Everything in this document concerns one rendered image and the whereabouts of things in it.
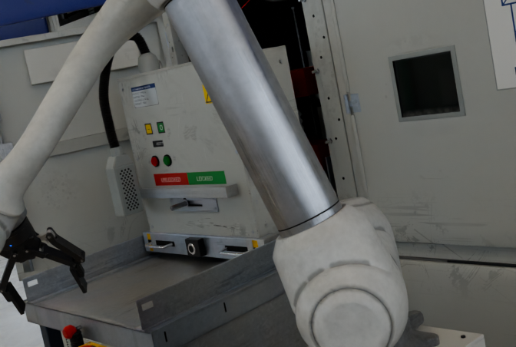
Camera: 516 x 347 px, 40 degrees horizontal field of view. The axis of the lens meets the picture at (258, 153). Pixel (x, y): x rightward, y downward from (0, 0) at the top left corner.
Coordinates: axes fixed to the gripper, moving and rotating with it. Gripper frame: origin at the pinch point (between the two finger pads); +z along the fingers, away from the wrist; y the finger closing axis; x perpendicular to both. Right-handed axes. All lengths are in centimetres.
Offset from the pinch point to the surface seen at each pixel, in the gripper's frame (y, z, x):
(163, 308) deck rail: -19.5, 13.1, 0.3
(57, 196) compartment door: 15, 26, -78
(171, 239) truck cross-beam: -18, 33, -48
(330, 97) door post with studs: -73, 4, -46
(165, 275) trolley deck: -15.7, 32.4, -32.4
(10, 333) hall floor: 136, 206, -231
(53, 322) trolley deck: 13.8, 27.8, -23.7
